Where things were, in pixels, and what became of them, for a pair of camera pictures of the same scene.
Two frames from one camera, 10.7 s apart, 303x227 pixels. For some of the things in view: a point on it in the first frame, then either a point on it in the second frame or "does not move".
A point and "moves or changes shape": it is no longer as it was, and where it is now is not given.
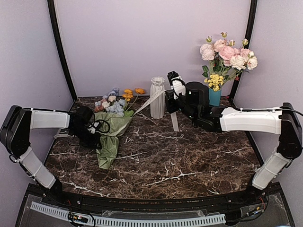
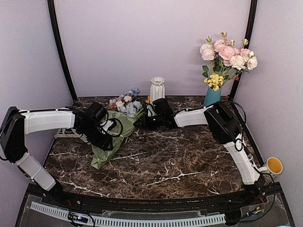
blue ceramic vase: (214, 97) does not move
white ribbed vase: (157, 108) does not move
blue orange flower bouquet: (112, 102) moves or changes shape
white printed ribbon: (150, 100) to (61, 134)
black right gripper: (169, 94) to (144, 123)
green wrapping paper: (109, 140) moves or changes shape
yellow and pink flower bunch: (226, 62) does not move
